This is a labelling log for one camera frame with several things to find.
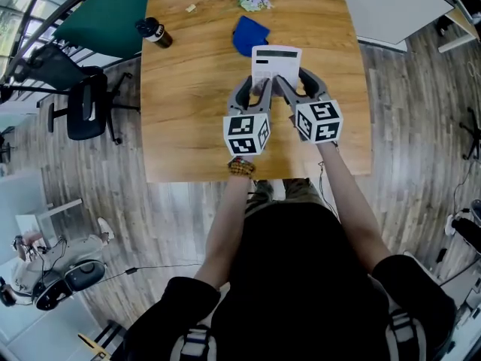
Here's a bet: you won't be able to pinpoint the yellow tool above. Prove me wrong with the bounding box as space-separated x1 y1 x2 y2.
77 332 110 361

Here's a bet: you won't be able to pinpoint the grey backpack strap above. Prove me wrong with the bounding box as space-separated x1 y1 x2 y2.
171 327 217 361
385 308 428 361

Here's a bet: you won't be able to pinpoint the brown beaded bracelet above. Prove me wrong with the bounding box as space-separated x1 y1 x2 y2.
227 156 257 180

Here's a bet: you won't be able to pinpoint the person's black shirt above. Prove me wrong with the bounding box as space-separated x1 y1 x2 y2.
123 200 458 361

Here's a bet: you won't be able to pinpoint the black tumbler with white band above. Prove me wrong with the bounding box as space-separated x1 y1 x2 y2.
135 17 174 49

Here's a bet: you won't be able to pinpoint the green partition panel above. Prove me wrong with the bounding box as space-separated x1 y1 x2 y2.
52 0 157 59

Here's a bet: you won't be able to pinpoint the white calculator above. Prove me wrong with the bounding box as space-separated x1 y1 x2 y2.
250 45 303 97

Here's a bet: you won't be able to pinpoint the wooden table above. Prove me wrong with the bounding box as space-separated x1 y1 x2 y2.
141 0 455 52

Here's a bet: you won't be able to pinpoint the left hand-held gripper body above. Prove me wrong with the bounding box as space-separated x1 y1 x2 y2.
222 102 272 156

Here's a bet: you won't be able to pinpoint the person's camouflage trousers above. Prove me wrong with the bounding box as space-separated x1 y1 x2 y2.
246 177 326 217

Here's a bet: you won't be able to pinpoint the black mesh office chair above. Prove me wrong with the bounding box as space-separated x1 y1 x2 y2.
0 43 140 145

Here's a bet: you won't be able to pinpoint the blue cloth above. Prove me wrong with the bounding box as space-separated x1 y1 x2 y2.
231 15 271 58

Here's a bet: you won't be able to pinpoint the wooden desk with white leg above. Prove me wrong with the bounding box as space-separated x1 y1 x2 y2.
437 8 481 54

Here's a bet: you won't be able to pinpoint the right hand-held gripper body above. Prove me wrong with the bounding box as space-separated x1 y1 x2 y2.
289 92 344 144

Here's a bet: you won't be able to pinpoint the black chair base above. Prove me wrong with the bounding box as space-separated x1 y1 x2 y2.
460 107 481 161

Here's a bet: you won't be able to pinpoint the black floor cable with adapter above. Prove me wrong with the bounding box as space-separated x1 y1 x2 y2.
104 263 204 278

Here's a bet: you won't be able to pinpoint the black and white helmet device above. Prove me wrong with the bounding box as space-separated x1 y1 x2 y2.
32 259 107 311

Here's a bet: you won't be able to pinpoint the person's left forearm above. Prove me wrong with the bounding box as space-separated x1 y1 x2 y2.
193 156 255 291

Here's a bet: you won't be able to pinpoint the person's right forearm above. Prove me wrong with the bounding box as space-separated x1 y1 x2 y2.
315 141 394 276

